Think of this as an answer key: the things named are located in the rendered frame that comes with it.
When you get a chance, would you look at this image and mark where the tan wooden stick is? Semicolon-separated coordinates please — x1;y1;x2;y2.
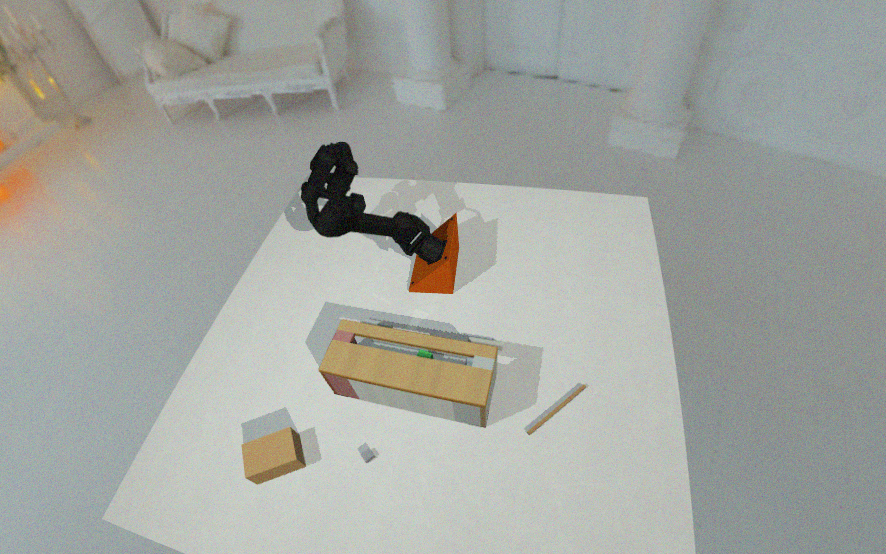
527;384;586;436

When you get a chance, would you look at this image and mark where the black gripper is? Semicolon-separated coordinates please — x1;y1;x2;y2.
327;173;366;213

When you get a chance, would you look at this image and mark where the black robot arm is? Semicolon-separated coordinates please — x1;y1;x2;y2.
301;142;447;265

